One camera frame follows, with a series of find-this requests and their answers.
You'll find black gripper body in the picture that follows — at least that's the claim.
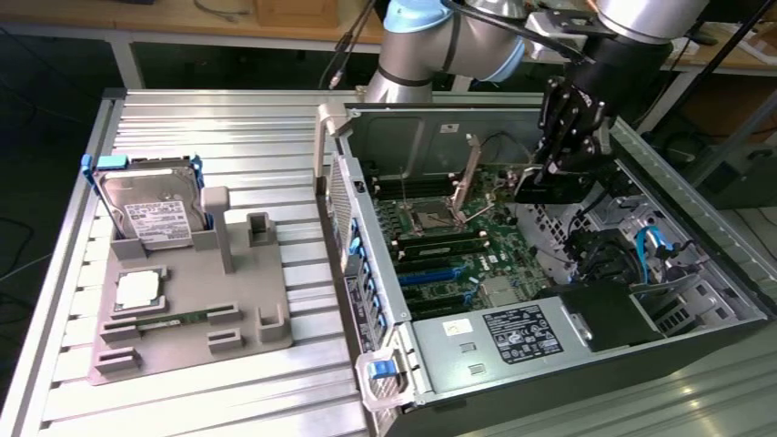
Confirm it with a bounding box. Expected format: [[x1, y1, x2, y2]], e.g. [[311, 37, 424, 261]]
[[564, 35, 676, 120]]

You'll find graphics card with silver bracket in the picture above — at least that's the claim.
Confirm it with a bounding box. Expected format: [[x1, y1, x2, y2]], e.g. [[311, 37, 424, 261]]
[[452, 133, 596, 225]]

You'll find slanted black pole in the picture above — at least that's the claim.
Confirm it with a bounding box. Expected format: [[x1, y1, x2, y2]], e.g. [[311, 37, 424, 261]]
[[631, 0, 771, 134]]

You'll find silver metal disk bay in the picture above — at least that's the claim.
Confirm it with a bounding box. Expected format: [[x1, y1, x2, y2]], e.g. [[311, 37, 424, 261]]
[[515, 199, 610, 284]]

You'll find black monitor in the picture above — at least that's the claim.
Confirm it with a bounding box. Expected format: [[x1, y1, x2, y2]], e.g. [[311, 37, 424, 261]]
[[698, 0, 777, 46]]

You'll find black computer tower on floor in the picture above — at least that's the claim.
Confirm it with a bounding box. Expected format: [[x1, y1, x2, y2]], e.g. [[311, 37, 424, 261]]
[[696, 147, 777, 211]]

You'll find green motherboard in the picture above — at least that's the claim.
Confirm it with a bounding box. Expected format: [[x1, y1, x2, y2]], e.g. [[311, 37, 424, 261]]
[[374, 175, 572, 320]]

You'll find CPU socket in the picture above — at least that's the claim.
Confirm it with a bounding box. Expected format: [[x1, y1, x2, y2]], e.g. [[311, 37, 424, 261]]
[[410, 202, 463, 238]]

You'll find black installed RAM stick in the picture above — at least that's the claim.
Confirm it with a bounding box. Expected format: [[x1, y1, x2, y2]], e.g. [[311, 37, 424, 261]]
[[396, 235, 488, 261]]

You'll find silver chipset heat sink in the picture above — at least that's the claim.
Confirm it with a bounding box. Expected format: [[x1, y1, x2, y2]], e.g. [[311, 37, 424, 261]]
[[483, 277, 531, 307]]

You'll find blue expansion slot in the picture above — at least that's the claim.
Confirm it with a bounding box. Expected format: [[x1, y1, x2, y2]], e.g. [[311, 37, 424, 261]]
[[398, 268, 459, 287]]

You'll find open black PC case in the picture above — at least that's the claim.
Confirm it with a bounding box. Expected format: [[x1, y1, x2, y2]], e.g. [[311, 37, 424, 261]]
[[312, 102, 777, 437]]

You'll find grey power supply unit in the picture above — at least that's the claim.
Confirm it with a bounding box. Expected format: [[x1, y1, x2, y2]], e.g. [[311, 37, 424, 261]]
[[411, 298, 594, 395]]

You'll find grey plastic parts rack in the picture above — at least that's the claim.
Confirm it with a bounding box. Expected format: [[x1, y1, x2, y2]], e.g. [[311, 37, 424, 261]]
[[88, 184, 296, 388]]

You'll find hard disk in blue caddy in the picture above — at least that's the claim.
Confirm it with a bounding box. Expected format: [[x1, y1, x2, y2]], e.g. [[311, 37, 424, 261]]
[[80, 153, 207, 251]]

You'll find green RAM stick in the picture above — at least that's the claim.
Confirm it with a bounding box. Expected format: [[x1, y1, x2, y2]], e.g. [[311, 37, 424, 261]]
[[136, 310, 212, 327]]

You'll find silver CPU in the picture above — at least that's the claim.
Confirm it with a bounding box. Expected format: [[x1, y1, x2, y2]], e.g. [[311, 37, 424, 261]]
[[116, 271, 167, 310]]

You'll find wooden desk with white legs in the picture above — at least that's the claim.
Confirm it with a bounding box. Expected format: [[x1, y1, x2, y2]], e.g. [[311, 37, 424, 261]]
[[0, 0, 777, 137]]

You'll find blue disk wire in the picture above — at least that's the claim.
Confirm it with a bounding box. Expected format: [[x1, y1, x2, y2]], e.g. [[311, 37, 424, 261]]
[[634, 225, 676, 286]]

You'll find black plastic air duct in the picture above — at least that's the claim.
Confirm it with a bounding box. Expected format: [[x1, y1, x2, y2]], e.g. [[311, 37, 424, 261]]
[[539, 280, 664, 354]]

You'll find hanging black cable with plug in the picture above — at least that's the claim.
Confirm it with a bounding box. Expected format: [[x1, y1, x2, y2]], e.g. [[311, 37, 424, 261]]
[[328, 0, 379, 90]]

